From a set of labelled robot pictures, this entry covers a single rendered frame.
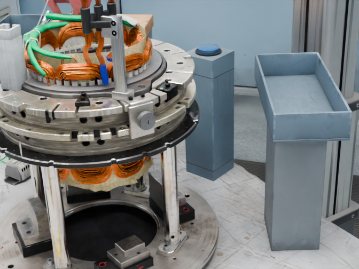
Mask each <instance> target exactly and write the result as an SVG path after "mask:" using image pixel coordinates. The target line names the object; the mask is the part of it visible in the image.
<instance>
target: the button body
mask: <svg viewBox="0 0 359 269"><path fill-rule="evenodd" d="M197 48H198V47H197ZM197 48H195V49H192V50H190V51H188V52H187V53H188V54H189V55H190V56H191V59H193V61H194V65H195V74H194V77H193V79H194V81H195V83H196V97H195V100H196V101H197V103H198V105H199V108H200V120H199V123H198V124H197V127H196V128H195V130H194V131H193V132H192V133H191V134H190V135H189V136H188V137H187V138H186V139H185V152H186V171H187V172H189V173H192V174H195V175H197V176H200V177H203V178H206V179H208V180H211V181H215V180H216V179H218V178H220V177H221V176H222V175H224V174H225V173H227V172H228V171H229V170H231V169H232V168H234V71H235V51H234V50H230V49H225V48H221V47H219V48H221V49H222V53H221V54H219V55H217V56H211V57H204V56H199V55H197V54H196V53H195V50H196V49H197Z"/></svg>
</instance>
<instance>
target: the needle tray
mask: <svg viewBox="0 0 359 269"><path fill-rule="evenodd" d="M254 78H255V81H256V85H257V89H258V92H259V95H260V99H261V102H262V106H263V110H264V113H265V116H266V120H267V143H266V179H265V199H264V220H265V223H266V228H267V233H268V238H269V243H270V248H271V251H283V250H319V242H320V234H321V220H322V205H323V191H324V177H325V162H326V148H327V141H342V140H350V129H351V122H352V111H351V109H350V108H349V106H348V104H347V102H346V100H345V99H344V97H343V95H342V93H341V92H340V90H339V88H338V86H337V85H336V83H335V81H334V79H333V77H332V76H331V74H330V72H329V70H328V69H327V67H326V65H325V63H324V61H323V60H322V58H321V56H320V55H319V53H318V52H301V53H267V54H255V71H254Z"/></svg>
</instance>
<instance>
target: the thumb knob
mask: <svg viewBox="0 0 359 269"><path fill-rule="evenodd" d="M155 122H156V118H155V116H154V114H152V113H151V112H149V111H143V112H141V113H140V114H139V115H138V117H137V125H138V126H139V127H140V128H141V129H143V130H150V129H151V128H153V127H154V125H155Z"/></svg>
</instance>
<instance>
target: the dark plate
mask: <svg viewBox="0 0 359 269"><path fill-rule="evenodd" d="M66 228H67V236H68V244H69V253H70V256H71V257H73V258H76V259H80V260H86V261H92V262H97V261H99V260H101V259H103V258H105V257H107V251H108V250H111V249H113V248H115V243H116V242H119V241H121V240H123V239H125V238H128V237H130V236H132V235H136V236H137V237H138V238H139V239H141V240H142V241H143V242H144V243H145V247H146V246H148V245H149V244H150V243H151V242H152V240H153V239H154V237H155V235H156V233H157V224H156V222H155V220H154V219H153V218H152V217H151V216H150V215H149V214H148V213H146V212H143V211H141V210H138V209H134V208H128V207H100V208H94V209H90V210H86V211H83V212H80V213H77V214H75V215H73V216H71V217H69V218H67V219H66Z"/></svg>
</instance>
